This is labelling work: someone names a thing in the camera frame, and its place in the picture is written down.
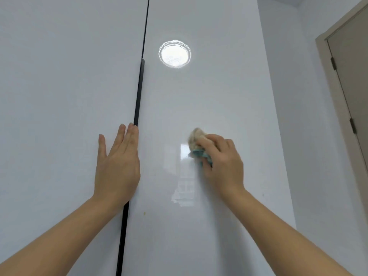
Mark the person's right hand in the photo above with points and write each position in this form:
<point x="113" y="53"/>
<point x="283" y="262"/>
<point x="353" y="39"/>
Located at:
<point x="227" y="169"/>

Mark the person's left hand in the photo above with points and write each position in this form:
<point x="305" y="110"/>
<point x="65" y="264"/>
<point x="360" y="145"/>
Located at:
<point x="118" y="175"/>

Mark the beige cloth with teal edge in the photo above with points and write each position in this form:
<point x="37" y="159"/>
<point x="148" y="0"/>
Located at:
<point x="197" y="136"/>

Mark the person's left forearm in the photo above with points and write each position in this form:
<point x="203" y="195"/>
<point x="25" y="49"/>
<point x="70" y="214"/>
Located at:
<point x="57" y="241"/>

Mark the person's right forearm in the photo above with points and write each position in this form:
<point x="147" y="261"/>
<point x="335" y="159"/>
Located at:
<point x="281" y="235"/>

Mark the metal door hinge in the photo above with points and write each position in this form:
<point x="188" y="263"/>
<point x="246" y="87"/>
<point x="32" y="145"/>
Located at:
<point x="333" y="63"/>
<point x="353" y="125"/>

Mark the beige room door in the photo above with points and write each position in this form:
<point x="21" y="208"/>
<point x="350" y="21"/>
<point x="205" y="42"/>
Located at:
<point x="353" y="68"/>
<point x="333" y="83"/>

